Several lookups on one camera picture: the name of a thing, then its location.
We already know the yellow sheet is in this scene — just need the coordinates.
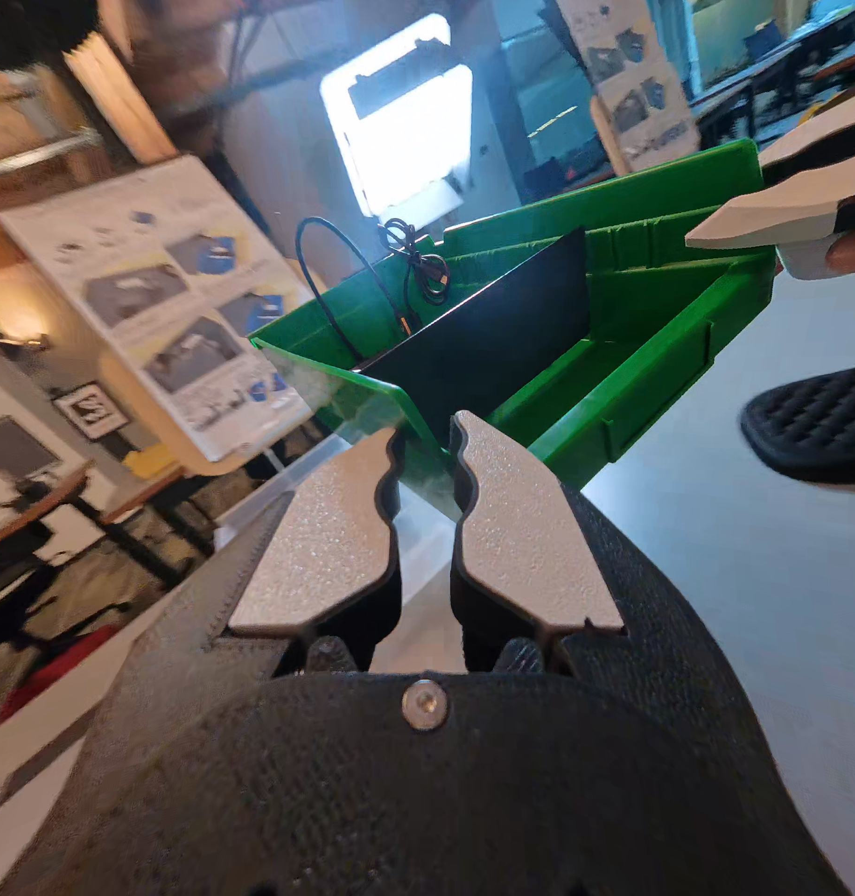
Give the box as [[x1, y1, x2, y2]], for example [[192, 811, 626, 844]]
[[123, 444, 183, 480]]

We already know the green plastic bin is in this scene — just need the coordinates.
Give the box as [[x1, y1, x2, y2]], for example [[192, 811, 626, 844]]
[[249, 138, 778, 491]]

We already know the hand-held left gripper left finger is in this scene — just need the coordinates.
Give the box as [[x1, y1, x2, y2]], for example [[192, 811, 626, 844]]
[[228, 426, 406, 666]]

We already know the wooden easel with poster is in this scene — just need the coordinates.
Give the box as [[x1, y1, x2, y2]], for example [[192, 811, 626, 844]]
[[554, 0, 701, 176]]

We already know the black white marker tag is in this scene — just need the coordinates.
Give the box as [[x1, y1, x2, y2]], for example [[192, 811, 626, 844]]
[[51, 381, 131, 441]]

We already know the printed instruction sheet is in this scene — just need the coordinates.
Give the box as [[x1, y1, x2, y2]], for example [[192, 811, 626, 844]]
[[0, 154, 315, 464]]

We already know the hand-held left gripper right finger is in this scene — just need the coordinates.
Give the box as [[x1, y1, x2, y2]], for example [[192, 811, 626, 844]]
[[449, 410, 626, 669]]

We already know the black divider panel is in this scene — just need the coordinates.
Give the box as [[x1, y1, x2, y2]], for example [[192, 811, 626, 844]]
[[354, 225, 591, 456]]

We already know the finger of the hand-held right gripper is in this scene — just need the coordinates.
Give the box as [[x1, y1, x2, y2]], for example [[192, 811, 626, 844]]
[[685, 175, 848, 249], [760, 91, 855, 186]]

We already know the black cable with orange plugs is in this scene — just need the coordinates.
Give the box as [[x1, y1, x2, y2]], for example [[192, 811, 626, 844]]
[[294, 216, 451, 333]]

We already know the bright light panel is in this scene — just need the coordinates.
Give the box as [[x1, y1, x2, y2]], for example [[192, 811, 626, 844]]
[[319, 13, 474, 219]]

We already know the black textured pad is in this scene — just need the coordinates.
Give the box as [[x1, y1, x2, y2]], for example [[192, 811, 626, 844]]
[[740, 360, 855, 484]]

